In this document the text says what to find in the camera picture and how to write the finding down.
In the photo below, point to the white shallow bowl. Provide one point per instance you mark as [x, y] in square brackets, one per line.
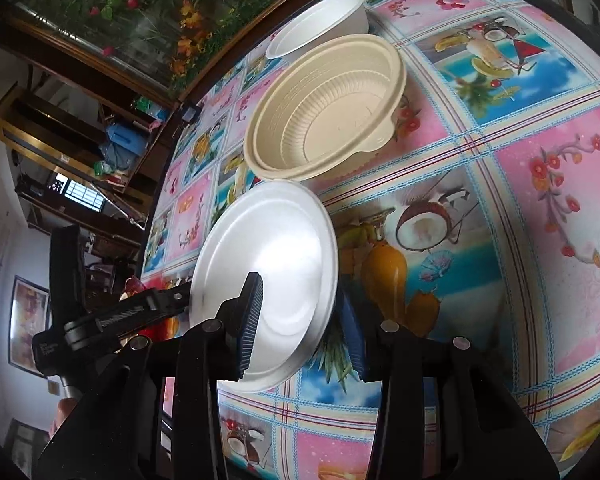
[280, 260]

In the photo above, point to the white deep bowl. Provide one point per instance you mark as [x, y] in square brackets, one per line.
[310, 25]

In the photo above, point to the framed wall painting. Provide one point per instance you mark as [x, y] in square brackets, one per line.
[27, 325]

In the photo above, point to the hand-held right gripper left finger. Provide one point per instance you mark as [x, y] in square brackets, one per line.
[250, 325]

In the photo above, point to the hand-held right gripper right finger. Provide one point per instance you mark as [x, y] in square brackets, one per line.
[355, 340]

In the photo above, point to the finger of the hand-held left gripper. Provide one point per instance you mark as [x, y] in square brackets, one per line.
[130, 315]

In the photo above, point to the small beige plastic bowl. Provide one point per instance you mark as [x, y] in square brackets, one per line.
[320, 110]

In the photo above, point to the glass flower display case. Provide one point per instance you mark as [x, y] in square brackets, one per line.
[130, 20]

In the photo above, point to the pale blue thermos flask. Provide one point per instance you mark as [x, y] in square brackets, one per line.
[117, 158]

